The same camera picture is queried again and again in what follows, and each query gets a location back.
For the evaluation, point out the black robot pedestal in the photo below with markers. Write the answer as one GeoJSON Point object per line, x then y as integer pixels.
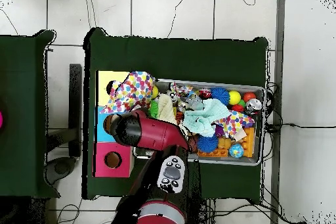
{"type": "Point", "coordinates": [195, 211]}

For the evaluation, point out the blue spiky ball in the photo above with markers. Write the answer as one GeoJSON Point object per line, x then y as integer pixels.
{"type": "Point", "coordinates": [220, 95]}

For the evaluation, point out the cream waffle cloth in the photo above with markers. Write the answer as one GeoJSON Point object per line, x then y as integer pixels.
{"type": "Point", "coordinates": [165, 108]}

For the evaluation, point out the silver can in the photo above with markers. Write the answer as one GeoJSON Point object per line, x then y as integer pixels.
{"type": "Point", "coordinates": [253, 105]}

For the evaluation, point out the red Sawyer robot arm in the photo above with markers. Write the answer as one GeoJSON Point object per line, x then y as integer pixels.
{"type": "Point", "coordinates": [157, 132]}

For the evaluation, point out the grey rounded base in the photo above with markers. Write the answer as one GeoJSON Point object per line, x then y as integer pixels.
{"type": "Point", "coordinates": [61, 167]}

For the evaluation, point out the polka dot cloth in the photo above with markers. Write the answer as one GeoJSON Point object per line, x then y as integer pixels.
{"type": "Point", "coordinates": [235, 124]}
{"type": "Point", "coordinates": [131, 90]}

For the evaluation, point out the pink round object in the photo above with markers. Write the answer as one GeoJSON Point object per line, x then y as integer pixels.
{"type": "Point", "coordinates": [0, 120]}

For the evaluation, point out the blue globe ball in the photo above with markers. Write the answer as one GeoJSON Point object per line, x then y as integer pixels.
{"type": "Point", "coordinates": [236, 150]}

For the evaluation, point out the wooden box with three holes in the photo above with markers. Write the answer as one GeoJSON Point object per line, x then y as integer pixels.
{"type": "Point", "coordinates": [120, 171]}

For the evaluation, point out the mint waffle cloth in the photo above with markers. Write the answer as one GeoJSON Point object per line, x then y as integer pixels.
{"type": "Point", "coordinates": [202, 119]}

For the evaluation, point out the dark green table cloth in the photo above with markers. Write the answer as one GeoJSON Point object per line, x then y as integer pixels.
{"type": "Point", "coordinates": [21, 76]}
{"type": "Point", "coordinates": [183, 58]}

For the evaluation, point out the green spiky ball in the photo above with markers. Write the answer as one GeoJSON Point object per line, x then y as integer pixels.
{"type": "Point", "coordinates": [153, 109]}

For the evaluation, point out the orange ball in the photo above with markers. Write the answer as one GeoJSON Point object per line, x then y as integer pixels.
{"type": "Point", "coordinates": [248, 96]}

